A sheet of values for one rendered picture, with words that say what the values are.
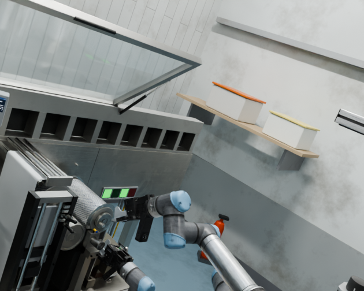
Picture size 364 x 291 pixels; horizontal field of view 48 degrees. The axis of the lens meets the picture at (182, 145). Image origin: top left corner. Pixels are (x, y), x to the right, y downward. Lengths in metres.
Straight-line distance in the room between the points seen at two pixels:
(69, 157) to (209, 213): 3.14
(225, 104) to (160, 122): 2.00
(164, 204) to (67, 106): 0.67
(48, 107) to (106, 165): 0.49
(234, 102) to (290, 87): 0.69
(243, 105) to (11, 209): 2.85
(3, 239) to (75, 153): 0.52
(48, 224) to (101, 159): 0.67
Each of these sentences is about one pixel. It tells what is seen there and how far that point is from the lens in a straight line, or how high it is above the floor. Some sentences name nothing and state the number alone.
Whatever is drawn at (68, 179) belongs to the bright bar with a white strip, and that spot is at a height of 1.45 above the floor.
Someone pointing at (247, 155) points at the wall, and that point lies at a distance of 4.61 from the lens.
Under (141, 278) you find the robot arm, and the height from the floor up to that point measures 1.14.
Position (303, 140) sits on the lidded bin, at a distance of 3.85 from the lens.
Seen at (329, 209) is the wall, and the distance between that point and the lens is 4.26.
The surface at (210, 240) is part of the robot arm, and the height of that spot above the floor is 1.46.
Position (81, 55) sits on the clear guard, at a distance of 1.52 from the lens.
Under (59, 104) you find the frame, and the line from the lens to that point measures 1.80.
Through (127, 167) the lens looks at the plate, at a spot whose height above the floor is 1.34.
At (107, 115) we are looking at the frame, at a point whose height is 1.60.
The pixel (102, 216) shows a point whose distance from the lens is 1.72.
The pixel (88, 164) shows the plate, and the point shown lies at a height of 1.35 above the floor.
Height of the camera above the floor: 2.02
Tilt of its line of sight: 12 degrees down
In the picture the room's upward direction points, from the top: 21 degrees clockwise
